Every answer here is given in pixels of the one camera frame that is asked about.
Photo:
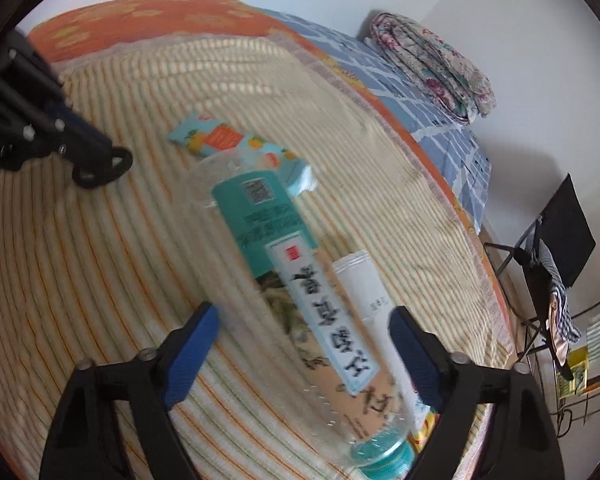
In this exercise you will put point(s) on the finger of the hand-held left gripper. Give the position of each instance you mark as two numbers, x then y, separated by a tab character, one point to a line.
80	135

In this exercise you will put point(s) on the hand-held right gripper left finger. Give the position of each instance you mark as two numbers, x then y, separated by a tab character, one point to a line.
190	355

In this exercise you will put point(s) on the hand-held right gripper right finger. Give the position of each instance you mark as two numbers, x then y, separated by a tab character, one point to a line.
415	355

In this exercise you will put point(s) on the teal fruit print packet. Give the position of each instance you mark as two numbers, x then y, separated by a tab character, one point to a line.
215	137

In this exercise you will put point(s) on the clear plastic bottle teal label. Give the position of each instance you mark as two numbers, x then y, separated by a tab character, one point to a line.
260	210

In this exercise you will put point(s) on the striped yellow cloth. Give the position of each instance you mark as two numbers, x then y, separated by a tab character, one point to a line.
105	260

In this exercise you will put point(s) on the pink cloth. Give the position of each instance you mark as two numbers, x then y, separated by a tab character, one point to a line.
560	340

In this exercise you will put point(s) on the striped grey cloth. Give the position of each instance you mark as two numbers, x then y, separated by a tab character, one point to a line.
555	280

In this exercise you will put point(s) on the yellow plastic crate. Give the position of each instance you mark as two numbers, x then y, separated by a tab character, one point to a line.
575	370

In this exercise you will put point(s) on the black metal clothes rack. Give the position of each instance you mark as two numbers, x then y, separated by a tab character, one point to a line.
580	405

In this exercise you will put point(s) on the black folding chair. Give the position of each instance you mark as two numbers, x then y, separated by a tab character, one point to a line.
572	230

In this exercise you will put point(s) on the blue checked bed sheet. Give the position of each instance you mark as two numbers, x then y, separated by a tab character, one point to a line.
405	100

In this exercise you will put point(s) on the folded floral quilt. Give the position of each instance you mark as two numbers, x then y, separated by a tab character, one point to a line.
430	60

